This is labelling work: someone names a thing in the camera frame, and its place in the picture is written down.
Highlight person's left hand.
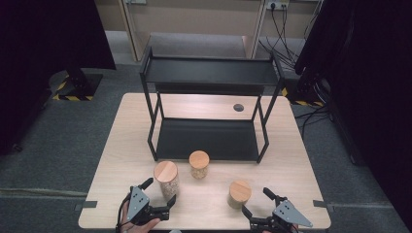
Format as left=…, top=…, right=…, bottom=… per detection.
left=120, top=216, right=161, bottom=233

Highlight person's right hand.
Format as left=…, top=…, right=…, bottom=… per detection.
left=260, top=224, right=300, bottom=233

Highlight black cables from outlet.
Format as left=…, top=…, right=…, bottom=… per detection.
left=257, top=3, right=325, bottom=71

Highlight white wall power outlet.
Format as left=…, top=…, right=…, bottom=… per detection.
left=265, top=0, right=291, bottom=10

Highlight stand base with striped tape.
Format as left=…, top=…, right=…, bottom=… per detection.
left=48, top=68, right=104, bottom=102
left=281, top=72, right=328, bottom=108

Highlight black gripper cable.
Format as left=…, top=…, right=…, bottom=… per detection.
left=115, top=195, right=131, bottom=233

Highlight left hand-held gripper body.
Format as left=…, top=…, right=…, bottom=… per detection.
left=124, top=185, right=171, bottom=226

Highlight black cables on floor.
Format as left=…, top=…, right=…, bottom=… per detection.
left=292, top=104, right=334, bottom=139

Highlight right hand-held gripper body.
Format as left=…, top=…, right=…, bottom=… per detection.
left=249, top=195, right=314, bottom=233

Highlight short glass jar wooden lid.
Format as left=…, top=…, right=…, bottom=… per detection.
left=226, top=180, right=253, bottom=210

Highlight medium glass jar wooden lid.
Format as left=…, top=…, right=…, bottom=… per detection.
left=189, top=150, right=211, bottom=180

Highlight black metal two-tier shelf rack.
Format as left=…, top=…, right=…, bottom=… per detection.
left=139, top=47, right=286, bottom=164

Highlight beige wooden cabinet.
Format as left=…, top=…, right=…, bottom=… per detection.
left=93, top=0, right=270, bottom=62

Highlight dark curtain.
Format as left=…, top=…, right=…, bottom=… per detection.
left=0, top=0, right=117, bottom=156
left=293, top=0, right=412, bottom=232

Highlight tall glass jar wooden lid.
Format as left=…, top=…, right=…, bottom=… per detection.
left=153, top=160, right=180, bottom=200

